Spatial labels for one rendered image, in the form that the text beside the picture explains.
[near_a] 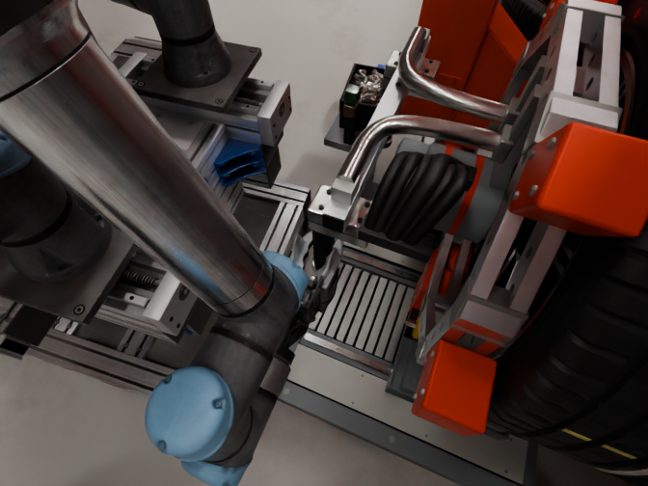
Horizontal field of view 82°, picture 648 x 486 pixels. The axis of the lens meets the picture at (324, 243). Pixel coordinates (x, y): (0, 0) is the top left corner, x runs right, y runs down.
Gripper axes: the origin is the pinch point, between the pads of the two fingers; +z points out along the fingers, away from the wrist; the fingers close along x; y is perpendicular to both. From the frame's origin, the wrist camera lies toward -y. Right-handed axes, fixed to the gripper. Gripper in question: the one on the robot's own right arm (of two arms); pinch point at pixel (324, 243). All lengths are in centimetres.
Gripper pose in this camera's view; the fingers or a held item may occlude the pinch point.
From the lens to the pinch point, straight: 61.1
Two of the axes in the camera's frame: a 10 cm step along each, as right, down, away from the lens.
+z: 3.8, -8.0, 4.7
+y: 0.0, -5.0, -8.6
